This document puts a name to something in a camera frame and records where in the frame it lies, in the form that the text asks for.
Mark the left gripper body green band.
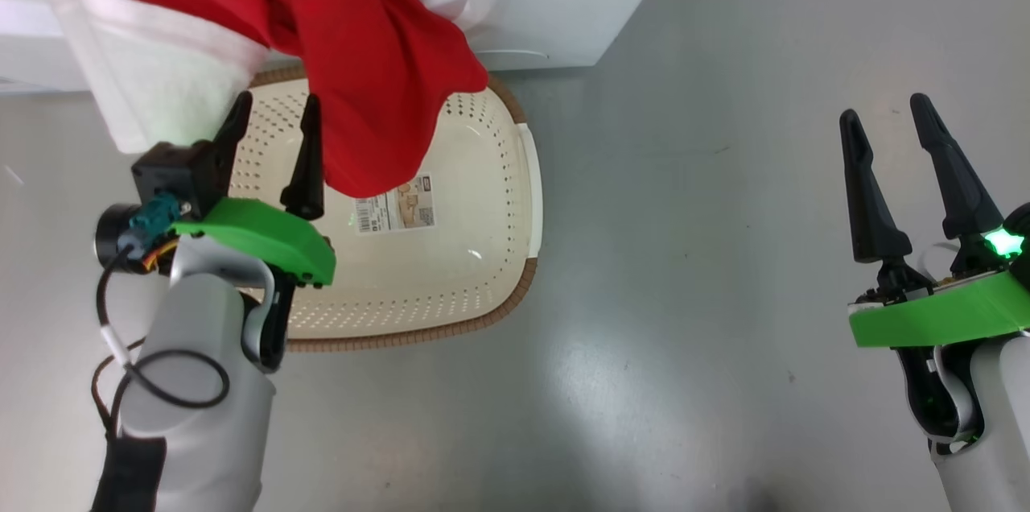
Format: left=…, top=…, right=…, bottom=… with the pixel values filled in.
left=95, top=198, right=337, bottom=287

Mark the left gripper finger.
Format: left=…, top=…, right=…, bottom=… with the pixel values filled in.
left=208, top=91, right=254, bottom=203
left=280, top=93, right=325, bottom=221

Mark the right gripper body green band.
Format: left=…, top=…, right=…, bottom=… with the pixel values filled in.
left=847, top=204, right=1030, bottom=349

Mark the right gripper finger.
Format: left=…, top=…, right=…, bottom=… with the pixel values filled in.
left=910, top=93, right=1005, bottom=241
left=839, top=109, right=914, bottom=263

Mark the red garment with white trim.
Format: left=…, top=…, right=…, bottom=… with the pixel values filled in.
left=28, top=0, right=490, bottom=199

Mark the paper label inside basket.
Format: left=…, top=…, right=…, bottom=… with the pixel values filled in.
left=354, top=174, right=437, bottom=235

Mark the cream perforated laundry basket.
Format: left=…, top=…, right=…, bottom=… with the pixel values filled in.
left=217, top=65, right=544, bottom=353

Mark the teal left camera connector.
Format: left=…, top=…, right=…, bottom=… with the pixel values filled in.
left=129, top=192, right=184, bottom=243

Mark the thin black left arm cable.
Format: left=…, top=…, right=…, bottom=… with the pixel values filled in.
left=90, top=242, right=230, bottom=448

